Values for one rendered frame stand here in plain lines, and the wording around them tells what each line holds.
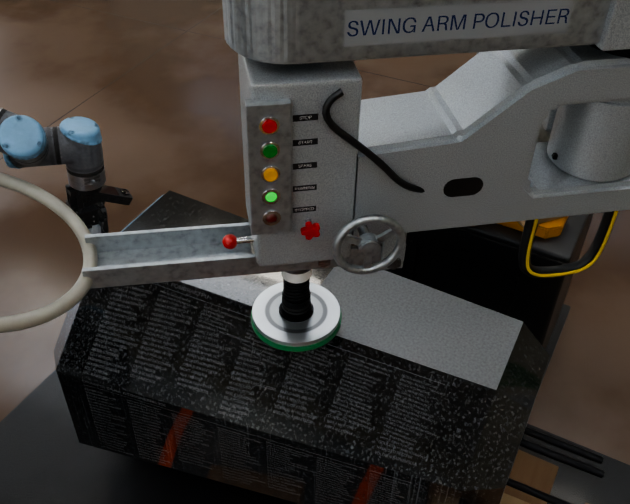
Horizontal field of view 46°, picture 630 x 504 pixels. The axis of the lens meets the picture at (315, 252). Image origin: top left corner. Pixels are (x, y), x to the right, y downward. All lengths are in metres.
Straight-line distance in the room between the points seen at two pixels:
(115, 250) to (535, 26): 0.97
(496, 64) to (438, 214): 0.32
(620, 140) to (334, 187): 0.60
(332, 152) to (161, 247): 0.49
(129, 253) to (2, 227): 2.05
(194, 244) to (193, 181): 2.10
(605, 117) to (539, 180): 0.19
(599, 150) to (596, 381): 1.50
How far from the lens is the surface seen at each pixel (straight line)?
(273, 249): 1.49
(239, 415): 1.89
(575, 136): 1.63
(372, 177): 1.44
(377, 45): 1.29
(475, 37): 1.34
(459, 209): 1.56
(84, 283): 1.57
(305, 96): 1.30
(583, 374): 3.00
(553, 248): 2.30
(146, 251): 1.66
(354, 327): 1.82
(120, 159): 3.99
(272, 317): 1.76
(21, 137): 1.69
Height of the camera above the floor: 2.14
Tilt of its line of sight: 40 degrees down
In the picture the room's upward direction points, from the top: 1 degrees clockwise
